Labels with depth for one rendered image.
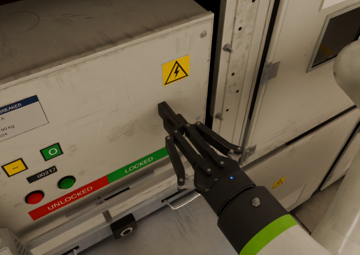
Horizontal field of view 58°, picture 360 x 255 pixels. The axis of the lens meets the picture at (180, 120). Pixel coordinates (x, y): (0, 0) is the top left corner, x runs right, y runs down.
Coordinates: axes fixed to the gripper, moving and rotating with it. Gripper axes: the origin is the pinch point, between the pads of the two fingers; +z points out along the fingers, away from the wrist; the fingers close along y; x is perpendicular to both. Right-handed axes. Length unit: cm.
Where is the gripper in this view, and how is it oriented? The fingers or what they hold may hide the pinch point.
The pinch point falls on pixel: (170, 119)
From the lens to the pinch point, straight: 60.6
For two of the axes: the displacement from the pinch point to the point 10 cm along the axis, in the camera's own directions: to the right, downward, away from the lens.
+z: -5.3, -6.3, 5.7
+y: 8.5, -3.9, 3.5
